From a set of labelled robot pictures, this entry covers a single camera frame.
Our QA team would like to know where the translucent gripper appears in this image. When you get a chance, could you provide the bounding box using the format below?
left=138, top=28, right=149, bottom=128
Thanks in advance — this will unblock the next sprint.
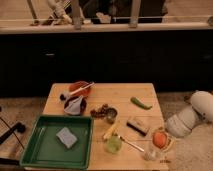
left=148, top=129, right=175, bottom=160

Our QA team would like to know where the orange apple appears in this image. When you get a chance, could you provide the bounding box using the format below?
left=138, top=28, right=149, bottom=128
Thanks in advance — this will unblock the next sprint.
left=153, top=132, right=167, bottom=148

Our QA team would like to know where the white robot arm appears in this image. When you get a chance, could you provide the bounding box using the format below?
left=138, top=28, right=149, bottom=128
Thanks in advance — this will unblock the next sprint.
left=144, top=91, right=213, bottom=161

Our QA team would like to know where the white paper cup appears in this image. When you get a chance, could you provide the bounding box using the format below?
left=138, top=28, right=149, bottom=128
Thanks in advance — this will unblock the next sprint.
left=144, top=142, right=164, bottom=161

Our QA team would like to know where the small metal cup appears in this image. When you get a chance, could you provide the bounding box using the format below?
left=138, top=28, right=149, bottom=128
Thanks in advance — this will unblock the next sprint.
left=106, top=108, right=117, bottom=124

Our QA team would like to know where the black and tan eraser block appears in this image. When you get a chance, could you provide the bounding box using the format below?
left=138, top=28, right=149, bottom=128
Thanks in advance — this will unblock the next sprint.
left=126, top=117, right=150, bottom=136

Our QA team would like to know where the gold spoon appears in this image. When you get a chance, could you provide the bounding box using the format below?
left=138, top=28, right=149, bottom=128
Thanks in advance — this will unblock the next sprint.
left=117, top=135, right=145, bottom=152

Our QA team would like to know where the wooden table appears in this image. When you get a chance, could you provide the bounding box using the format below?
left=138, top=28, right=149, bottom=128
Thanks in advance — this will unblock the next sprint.
left=24, top=82, right=179, bottom=171

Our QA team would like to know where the green chili pepper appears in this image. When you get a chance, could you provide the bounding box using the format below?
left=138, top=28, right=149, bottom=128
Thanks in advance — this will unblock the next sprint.
left=130, top=97, right=152, bottom=110

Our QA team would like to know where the yellow corn cob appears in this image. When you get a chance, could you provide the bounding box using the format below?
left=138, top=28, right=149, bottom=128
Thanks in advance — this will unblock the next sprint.
left=103, top=122, right=118, bottom=140

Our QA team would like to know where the dark plate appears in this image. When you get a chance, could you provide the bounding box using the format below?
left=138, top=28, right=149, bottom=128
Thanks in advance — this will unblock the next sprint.
left=63, top=95, right=88, bottom=116

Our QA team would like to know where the orange bowl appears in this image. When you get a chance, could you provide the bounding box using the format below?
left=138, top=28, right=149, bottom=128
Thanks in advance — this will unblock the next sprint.
left=68, top=81, right=91, bottom=97

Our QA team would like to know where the blue sponge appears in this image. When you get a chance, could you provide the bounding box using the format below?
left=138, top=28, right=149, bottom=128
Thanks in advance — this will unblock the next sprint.
left=56, top=127, right=77, bottom=148

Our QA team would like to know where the grey folded cloth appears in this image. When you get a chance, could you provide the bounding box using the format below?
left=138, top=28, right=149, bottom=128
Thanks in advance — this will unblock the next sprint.
left=64, top=95, right=85, bottom=116

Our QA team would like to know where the green plastic tray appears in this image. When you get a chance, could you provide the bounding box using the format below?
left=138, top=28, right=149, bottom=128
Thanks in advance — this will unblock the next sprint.
left=20, top=115, right=93, bottom=170

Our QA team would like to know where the white handled brush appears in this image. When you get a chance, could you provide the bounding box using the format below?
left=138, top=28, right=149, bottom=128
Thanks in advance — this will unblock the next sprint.
left=59, top=81, right=95, bottom=101

